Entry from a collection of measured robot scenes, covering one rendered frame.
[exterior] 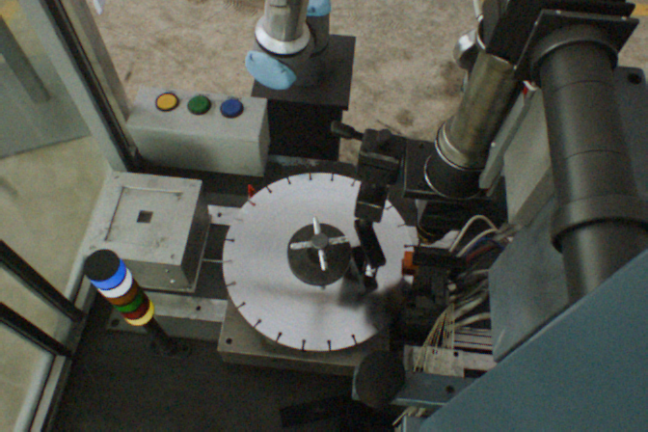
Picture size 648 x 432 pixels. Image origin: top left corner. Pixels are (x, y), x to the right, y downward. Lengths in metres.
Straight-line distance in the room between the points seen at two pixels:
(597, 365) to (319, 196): 0.82
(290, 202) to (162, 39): 1.79
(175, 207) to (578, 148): 0.85
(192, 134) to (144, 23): 1.64
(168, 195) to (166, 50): 1.59
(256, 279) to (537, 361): 0.72
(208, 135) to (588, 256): 0.95
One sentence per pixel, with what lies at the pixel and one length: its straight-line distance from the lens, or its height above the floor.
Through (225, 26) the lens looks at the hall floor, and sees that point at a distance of 2.70.
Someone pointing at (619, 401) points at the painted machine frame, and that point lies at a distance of 0.22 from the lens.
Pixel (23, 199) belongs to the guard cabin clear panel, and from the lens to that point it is 0.97.
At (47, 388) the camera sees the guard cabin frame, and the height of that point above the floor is 0.79.
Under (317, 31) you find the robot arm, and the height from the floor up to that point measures 0.93.
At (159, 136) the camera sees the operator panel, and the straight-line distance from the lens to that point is 1.22.
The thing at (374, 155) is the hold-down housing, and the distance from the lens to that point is 0.69.
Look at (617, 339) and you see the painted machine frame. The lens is 0.20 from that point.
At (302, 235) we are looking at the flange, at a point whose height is 0.96.
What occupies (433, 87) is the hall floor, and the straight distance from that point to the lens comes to 2.48.
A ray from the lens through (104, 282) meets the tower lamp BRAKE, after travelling 0.76.
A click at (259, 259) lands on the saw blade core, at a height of 0.95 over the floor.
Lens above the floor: 1.82
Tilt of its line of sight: 59 degrees down
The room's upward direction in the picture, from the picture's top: 3 degrees clockwise
